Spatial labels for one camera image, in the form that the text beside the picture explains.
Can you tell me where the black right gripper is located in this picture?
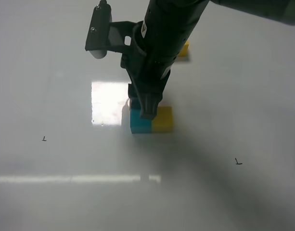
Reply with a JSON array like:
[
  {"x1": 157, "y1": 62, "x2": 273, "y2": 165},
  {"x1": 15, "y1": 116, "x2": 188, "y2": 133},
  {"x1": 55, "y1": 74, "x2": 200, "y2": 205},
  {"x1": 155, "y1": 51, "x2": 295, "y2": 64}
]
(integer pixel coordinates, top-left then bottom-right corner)
[{"x1": 121, "y1": 0, "x2": 208, "y2": 120}]

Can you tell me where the blue block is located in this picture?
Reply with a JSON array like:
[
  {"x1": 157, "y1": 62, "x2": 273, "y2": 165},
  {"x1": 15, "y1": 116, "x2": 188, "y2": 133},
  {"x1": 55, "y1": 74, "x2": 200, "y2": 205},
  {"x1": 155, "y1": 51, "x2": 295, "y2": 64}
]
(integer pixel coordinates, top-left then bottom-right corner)
[{"x1": 129, "y1": 99, "x2": 152, "y2": 134}]

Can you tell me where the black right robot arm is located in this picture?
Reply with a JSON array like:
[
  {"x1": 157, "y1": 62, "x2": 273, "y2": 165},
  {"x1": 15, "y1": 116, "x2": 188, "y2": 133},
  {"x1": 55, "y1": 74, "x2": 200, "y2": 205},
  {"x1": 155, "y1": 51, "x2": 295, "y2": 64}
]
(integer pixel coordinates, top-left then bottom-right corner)
[{"x1": 125, "y1": 0, "x2": 295, "y2": 120}]

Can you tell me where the yellow template block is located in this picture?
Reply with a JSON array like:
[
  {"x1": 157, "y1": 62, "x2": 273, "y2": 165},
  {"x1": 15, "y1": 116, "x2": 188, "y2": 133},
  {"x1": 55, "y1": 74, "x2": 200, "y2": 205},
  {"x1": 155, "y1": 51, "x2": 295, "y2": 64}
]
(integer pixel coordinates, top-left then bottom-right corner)
[{"x1": 178, "y1": 40, "x2": 189, "y2": 57}]

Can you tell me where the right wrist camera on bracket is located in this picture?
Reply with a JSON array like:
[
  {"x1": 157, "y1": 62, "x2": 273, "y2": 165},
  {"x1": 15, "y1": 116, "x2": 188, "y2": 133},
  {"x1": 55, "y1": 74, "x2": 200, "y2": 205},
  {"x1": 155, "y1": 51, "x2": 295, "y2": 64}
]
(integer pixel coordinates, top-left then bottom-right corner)
[{"x1": 85, "y1": 0, "x2": 137, "y2": 59}]

